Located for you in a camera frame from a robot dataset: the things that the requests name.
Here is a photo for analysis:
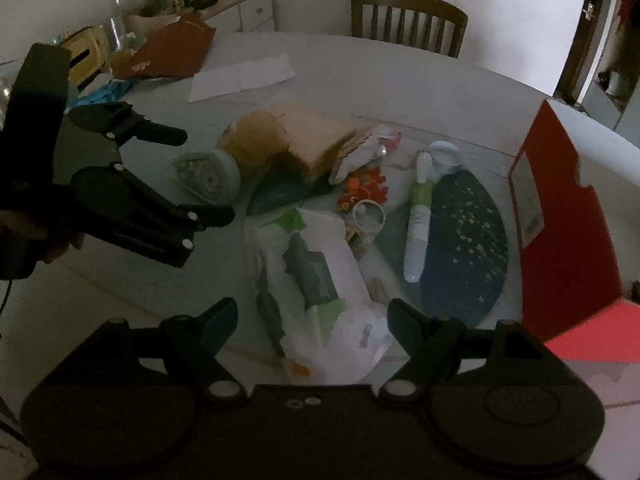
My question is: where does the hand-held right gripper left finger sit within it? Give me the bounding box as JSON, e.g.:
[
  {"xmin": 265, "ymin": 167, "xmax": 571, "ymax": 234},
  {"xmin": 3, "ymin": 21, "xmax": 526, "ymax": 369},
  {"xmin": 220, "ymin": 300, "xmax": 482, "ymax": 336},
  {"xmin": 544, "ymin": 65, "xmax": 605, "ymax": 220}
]
[{"xmin": 85, "ymin": 297, "xmax": 248, "ymax": 406}]

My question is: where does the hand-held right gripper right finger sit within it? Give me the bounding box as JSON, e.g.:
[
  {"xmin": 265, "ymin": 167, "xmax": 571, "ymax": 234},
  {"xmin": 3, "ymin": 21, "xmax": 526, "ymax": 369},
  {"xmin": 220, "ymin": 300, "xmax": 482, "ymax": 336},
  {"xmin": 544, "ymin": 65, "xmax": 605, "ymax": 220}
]
[{"xmin": 380, "ymin": 298, "xmax": 546, "ymax": 406}]

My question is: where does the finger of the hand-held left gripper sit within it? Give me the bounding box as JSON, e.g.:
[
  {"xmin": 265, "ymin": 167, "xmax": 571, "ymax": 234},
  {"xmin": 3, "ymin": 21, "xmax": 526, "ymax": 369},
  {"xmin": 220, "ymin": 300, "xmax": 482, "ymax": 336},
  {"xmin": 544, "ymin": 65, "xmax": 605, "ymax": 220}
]
[
  {"xmin": 112, "ymin": 162, "xmax": 236, "ymax": 241},
  {"xmin": 67, "ymin": 102, "xmax": 188, "ymax": 148}
]

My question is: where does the white green printed plastic bag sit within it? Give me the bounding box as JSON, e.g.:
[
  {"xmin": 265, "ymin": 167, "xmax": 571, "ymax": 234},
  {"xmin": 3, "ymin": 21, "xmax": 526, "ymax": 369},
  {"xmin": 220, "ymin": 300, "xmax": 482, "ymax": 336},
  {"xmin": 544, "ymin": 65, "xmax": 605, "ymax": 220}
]
[{"xmin": 244, "ymin": 207, "xmax": 394, "ymax": 387}]

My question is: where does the orange plush toy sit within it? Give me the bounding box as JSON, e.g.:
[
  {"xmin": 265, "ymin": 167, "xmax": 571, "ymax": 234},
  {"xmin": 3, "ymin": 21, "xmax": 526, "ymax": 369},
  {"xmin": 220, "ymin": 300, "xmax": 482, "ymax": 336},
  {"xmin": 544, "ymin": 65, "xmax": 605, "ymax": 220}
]
[{"xmin": 337, "ymin": 168, "xmax": 390, "ymax": 214}]

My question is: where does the red cardboard box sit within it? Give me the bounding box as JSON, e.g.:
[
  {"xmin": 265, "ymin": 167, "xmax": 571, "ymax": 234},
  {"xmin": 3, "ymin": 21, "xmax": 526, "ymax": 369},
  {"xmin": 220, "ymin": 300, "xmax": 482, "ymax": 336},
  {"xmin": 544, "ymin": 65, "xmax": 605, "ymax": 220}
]
[{"xmin": 507, "ymin": 99, "xmax": 640, "ymax": 411}]

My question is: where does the person's left hand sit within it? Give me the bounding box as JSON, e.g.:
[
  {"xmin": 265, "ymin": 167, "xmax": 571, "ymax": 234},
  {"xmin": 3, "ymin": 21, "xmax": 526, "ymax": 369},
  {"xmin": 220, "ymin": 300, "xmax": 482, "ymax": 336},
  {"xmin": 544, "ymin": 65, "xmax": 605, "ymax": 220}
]
[{"xmin": 42, "ymin": 230, "xmax": 86, "ymax": 265}]

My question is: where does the rolled grey-green cloth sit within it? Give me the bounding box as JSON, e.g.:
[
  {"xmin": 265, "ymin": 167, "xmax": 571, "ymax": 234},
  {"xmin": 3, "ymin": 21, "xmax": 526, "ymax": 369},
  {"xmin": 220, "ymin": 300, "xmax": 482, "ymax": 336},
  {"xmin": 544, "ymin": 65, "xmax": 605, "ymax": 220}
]
[{"xmin": 173, "ymin": 149, "xmax": 242, "ymax": 206}]

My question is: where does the blue plastic bag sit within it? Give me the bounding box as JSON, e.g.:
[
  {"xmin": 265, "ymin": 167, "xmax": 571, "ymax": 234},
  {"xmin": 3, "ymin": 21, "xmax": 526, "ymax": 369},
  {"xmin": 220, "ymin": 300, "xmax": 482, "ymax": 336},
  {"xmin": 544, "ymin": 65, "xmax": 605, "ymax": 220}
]
[{"xmin": 70, "ymin": 79, "xmax": 134, "ymax": 109}]

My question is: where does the brown paper envelope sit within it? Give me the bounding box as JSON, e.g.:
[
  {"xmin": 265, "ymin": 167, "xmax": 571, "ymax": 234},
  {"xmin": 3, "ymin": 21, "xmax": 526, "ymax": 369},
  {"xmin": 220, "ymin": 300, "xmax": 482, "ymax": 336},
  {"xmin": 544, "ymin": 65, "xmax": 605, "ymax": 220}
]
[{"xmin": 111, "ymin": 14, "xmax": 217, "ymax": 81}]

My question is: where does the yellow soft bundle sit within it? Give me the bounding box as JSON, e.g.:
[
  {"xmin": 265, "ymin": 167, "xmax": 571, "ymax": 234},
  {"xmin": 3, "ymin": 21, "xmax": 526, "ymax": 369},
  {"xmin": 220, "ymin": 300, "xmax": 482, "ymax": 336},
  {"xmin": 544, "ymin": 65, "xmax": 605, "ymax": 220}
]
[{"xmin": 216, "ymin": 110, "xmax": 292, "ymax": 176}]

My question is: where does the white paper sheet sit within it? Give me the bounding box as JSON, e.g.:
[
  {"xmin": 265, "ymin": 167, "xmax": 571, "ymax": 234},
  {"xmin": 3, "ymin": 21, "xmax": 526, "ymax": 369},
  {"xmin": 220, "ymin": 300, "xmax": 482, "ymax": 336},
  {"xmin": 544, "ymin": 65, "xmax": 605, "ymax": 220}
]
[{"xmin": 188, "ymin": 52, "xmax": 296, "ymax": 103}]

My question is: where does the white and green tube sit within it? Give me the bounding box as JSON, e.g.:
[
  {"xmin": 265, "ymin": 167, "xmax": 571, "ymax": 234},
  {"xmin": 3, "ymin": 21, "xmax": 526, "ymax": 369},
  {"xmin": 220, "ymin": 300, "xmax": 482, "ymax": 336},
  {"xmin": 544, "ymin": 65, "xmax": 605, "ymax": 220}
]
[{"xmin": 403, "ymin": 152, "xmax": 435, "ymax": 284}]

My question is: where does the dark green speckled mat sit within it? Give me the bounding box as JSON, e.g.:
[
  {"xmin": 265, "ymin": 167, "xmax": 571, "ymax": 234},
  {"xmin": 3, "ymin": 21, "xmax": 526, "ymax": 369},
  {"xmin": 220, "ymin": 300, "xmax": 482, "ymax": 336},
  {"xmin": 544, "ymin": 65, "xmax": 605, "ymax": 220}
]
[{"xmin": 374, "ymin": 165, "xmax": 510, "ymax": 329}]

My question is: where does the yellow box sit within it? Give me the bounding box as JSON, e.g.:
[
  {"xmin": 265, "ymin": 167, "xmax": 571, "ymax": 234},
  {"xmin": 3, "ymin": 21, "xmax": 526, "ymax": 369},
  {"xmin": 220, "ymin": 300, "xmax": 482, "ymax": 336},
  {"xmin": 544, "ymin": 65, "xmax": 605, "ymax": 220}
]
[{"xmin": 61, "ymin": 29, "xmax": 114, "ymax": 87}]

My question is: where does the clear glass vase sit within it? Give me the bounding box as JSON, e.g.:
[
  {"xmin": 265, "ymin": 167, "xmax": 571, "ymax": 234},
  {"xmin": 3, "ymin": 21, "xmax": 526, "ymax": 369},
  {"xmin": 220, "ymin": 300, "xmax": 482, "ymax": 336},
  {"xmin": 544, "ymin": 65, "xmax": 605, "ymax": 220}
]
[{"xmin": 106, "ymin": 0, "xmax": 147, "ymax": 55}]

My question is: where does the white wooden sideboard cabinet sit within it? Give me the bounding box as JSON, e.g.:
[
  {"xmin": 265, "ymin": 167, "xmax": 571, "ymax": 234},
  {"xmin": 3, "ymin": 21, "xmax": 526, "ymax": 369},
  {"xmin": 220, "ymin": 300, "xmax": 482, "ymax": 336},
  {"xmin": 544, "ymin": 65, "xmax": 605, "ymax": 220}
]
[{"xmin": 200, "ymin": 0, "xmax": 277, "ymax": 35}]

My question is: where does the white and red packet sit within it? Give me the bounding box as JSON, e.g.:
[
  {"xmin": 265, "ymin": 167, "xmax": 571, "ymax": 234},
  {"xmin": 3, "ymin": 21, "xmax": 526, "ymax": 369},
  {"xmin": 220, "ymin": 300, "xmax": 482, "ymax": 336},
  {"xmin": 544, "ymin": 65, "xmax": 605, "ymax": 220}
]
[{"xmin": 329, "ymin": 126, "xmax": 404, "ymax": 184}]

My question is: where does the white round lid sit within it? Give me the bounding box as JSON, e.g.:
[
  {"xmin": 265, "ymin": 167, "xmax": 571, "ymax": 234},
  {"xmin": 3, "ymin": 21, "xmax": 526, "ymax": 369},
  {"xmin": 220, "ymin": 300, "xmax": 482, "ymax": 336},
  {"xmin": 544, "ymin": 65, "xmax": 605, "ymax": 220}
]
[{"xmin": 427, "ymin": 140, "xmax": 461, "ymax": 177}]

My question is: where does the white tape ring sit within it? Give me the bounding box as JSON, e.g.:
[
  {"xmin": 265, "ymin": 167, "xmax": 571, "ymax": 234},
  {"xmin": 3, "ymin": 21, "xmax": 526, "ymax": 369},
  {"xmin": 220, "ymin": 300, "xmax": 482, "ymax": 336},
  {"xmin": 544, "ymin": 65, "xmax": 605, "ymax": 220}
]
[{"xmin": 352, "ymin": 199, "xmax": 387, "ymax": 234}]

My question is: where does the dark wooden door frame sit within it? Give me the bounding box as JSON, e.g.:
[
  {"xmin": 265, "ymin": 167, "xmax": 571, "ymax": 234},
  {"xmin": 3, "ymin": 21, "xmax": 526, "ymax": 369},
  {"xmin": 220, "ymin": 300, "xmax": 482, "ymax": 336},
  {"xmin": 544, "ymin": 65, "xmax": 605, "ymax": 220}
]
[{"xmin": 552, "ymin": 0, "xmax": 640, "ymax": 132}]

